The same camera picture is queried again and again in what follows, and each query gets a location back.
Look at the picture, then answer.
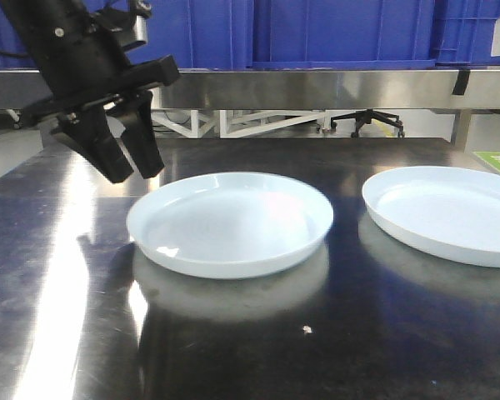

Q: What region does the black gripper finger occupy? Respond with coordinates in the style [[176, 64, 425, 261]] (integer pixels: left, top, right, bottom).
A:
[[108, 90, 164, 178], [52, 108, 133, 183]]

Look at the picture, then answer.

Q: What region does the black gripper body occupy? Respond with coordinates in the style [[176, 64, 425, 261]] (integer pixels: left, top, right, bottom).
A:
[[21, 25, 179, 126]]

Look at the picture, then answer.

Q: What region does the light blue plate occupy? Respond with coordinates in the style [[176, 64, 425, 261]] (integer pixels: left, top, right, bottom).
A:
[[362, 166, 500, 268], [127, 172, 334, 279]]

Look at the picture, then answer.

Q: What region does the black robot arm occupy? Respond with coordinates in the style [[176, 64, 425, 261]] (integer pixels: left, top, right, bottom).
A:
[[0, 1, 180, 183]]

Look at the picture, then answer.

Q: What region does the steel shelf leg right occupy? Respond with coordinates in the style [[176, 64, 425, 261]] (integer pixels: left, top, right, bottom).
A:
[[450, 109, 473, 152]]

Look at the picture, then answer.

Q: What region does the blue bin far left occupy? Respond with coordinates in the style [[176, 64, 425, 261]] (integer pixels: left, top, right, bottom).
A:
[[0, 8, 37, 70]]

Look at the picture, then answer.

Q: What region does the blue plastic bin left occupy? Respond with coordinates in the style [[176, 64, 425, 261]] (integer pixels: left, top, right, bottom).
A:
[[127, 1, 254, 70]]

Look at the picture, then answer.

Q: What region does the blue plastic bin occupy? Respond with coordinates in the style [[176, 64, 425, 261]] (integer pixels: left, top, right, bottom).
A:
[[252, 0, 435, 70], [127, 1, 254, 70], [430, 1, 500, 67]]

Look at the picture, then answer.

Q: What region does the blue plastic bin centre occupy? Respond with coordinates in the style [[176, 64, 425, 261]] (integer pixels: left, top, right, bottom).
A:
[[252, 0, 435, 70]]

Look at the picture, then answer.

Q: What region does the black office chair base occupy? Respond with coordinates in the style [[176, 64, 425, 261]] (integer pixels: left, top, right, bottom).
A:
[[330, 109, 405, 138]]

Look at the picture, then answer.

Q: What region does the black tape strip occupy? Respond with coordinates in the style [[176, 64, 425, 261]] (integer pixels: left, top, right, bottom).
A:
[[452, 69, 471, 96]]

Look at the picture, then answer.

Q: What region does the blue plastic bin right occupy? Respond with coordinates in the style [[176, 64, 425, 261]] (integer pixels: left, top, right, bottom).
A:
[[430, 1, 500, 67]]

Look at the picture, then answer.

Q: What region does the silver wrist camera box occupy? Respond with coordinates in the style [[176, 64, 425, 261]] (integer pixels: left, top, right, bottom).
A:
[[104, 0, 152, 51]]

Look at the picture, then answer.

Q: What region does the stainless steel shelf rail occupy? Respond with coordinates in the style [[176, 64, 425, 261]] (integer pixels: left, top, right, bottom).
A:
[[0, 68, 500, 113]]

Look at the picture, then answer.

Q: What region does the white metal frame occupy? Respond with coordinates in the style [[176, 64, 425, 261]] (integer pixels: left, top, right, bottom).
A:
[[152, 109, 331, 138]]

